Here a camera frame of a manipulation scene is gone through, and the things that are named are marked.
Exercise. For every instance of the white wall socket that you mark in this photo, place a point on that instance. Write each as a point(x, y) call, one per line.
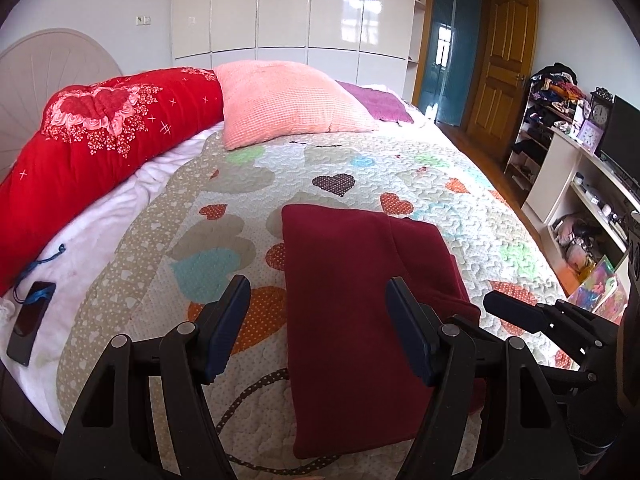
point(143, 20)

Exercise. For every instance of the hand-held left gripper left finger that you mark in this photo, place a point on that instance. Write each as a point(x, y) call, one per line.
point(230, 320)

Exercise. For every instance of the open shelf rack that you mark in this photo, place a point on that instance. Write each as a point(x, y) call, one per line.
point(530, 125)

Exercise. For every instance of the lilac square clock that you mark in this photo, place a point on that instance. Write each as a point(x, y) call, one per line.
point(591, 136)

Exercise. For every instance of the pink pillow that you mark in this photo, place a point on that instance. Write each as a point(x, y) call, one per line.
point(280, 100)

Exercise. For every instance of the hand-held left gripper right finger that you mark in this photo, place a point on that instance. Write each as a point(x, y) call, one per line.
point(407, 325)

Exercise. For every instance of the white glossy wardrobe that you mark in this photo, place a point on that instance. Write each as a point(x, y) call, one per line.
point(280, 5)

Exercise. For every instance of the beige rounded headboard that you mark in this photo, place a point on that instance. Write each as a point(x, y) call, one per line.
point(40, 70)

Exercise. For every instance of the white cabinet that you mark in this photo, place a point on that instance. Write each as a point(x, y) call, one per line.
point(550, 175)

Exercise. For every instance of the pink plush toy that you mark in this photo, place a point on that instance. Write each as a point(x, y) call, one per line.
point(575, 255)

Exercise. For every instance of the wooden door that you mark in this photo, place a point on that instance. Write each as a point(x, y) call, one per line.
point(505, 70)

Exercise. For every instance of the blue glass door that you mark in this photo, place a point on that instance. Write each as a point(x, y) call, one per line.
point(450, 60)

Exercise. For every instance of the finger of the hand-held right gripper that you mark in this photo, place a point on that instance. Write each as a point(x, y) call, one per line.
point(567, 376)
point(515, 310)

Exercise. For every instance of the pale pink bed sheet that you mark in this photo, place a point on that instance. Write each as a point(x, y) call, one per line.
point(90, 240)

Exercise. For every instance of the dark red garment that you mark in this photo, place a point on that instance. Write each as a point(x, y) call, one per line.
point(350, 285)

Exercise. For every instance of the colourful printed bag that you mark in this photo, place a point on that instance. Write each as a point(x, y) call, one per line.
point(597, 280)

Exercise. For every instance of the dark ornate table clock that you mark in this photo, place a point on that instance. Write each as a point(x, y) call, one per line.
point(600, 112)

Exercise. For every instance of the heart patterned quilted bedspread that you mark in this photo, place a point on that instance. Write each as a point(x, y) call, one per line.
point(310, 160)

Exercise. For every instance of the red floral quilt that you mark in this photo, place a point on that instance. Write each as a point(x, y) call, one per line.
point(75, 170)

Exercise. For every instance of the black smartphone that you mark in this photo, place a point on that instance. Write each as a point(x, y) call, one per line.
point(30, 320)

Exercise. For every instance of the purple cushion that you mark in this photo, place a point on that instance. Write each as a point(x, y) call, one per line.
point(380, 102)

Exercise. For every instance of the pile of clothes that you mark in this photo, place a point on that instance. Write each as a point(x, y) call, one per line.
point(560, 87)

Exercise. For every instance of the black television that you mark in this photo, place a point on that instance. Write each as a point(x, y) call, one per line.
point(622, 135)

